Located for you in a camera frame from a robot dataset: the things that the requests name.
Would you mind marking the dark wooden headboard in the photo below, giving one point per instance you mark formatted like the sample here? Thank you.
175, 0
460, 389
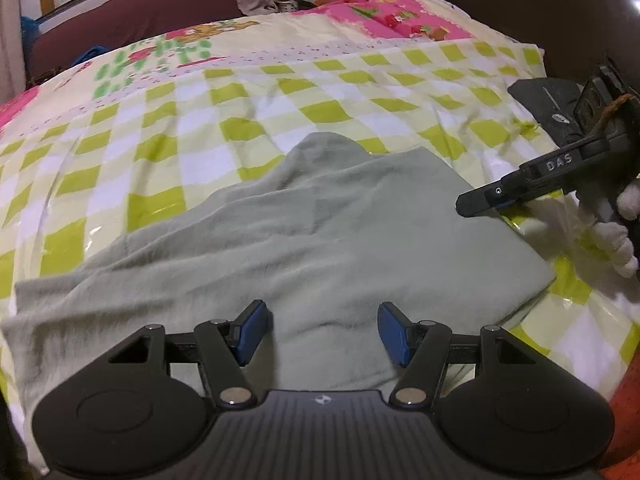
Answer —
576, 35

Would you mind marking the dark folded garment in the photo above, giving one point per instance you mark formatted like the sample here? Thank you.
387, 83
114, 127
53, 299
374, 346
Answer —
552, 102

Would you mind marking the sage green pants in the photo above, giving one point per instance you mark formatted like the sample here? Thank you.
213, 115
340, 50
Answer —
324, 238

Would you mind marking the dark red window seat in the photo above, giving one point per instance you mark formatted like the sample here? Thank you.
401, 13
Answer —
115, 24

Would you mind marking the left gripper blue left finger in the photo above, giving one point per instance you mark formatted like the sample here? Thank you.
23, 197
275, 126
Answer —
225, 347

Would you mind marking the green checkered bed sheet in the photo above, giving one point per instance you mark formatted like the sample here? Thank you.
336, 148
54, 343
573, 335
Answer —
150, 131

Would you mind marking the white gloved right hand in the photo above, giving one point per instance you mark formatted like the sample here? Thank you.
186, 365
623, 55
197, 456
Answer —
582, 224

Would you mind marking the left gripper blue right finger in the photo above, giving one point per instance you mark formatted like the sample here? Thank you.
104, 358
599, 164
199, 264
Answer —
421, 349

